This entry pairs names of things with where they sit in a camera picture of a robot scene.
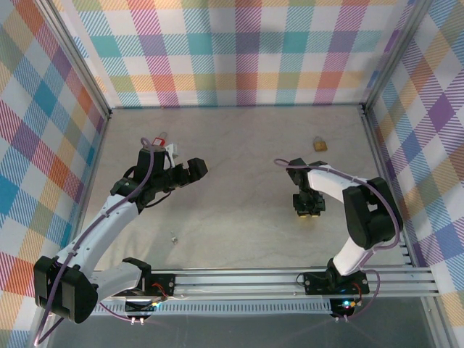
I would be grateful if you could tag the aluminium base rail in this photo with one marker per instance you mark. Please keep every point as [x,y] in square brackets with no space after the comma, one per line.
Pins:
[239,281]

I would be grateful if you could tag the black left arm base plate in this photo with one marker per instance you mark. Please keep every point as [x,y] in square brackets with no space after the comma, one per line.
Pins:
[163,284]

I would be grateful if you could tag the aluminium frame post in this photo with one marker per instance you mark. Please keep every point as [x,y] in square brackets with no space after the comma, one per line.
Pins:
[395,47]
[72,54]

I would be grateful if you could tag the aluminium side rail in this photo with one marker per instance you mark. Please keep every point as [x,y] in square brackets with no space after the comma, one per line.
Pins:
[377,152]
[90,170]

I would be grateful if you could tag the brass padlock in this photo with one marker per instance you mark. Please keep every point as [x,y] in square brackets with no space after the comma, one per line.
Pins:
[320,146]

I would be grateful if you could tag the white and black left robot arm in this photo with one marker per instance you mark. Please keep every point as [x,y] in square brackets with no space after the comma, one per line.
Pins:
[108,217]

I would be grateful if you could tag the red padlock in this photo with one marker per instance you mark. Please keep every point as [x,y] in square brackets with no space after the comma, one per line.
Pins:
[159,140]

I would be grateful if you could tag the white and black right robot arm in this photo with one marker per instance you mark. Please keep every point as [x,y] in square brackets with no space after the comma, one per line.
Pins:
[369,217]

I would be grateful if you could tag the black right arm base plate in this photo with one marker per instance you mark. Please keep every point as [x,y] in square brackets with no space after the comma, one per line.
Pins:
[315,281]

